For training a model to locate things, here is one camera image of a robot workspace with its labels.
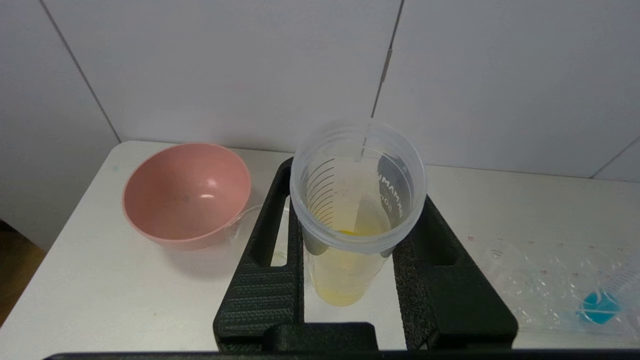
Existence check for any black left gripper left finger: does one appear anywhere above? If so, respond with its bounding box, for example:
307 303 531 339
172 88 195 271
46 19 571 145
213 157 306 351

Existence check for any test tube with blue pigment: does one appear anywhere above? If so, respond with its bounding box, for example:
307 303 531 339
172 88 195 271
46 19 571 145
576 267 640 326

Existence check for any clear plastic test tube rack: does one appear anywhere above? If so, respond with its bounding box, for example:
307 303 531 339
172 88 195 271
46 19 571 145
479 239 640 337

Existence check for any clear glass beaker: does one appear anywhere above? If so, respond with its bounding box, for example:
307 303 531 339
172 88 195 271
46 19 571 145
225 204 292 269

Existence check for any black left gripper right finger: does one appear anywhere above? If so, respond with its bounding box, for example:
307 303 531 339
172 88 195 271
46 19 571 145
392 195 520 351

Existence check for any pink plastic bowl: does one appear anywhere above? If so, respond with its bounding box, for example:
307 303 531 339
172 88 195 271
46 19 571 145
122 142 252 251

